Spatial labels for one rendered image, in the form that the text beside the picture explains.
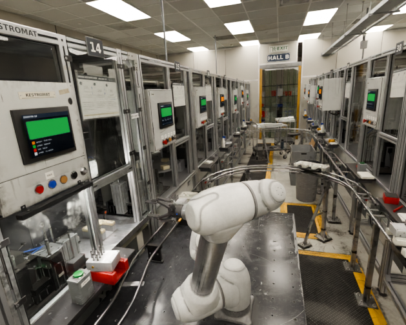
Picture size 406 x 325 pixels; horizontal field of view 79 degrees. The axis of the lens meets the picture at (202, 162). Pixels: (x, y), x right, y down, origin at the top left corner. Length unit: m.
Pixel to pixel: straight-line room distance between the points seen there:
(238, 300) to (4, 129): 1.18
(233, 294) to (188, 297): 0.23
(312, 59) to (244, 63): 2.23
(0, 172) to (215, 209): 0.75
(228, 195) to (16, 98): 0.83
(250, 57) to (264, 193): 8.89
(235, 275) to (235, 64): 8.77
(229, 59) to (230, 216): 9.07
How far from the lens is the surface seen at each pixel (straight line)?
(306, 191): 4.24
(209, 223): 0.73
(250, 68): 9.52
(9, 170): 1.11
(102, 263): 1.33
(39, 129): 1.15
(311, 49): 9.56
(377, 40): 9.92
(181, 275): 1.69
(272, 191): 0.79
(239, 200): 0.75
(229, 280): 1.27
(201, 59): 9.92
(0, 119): 1.10
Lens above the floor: 1.75
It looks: 15 degrees down
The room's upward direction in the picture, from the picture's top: 3 degrees counter-clockwise
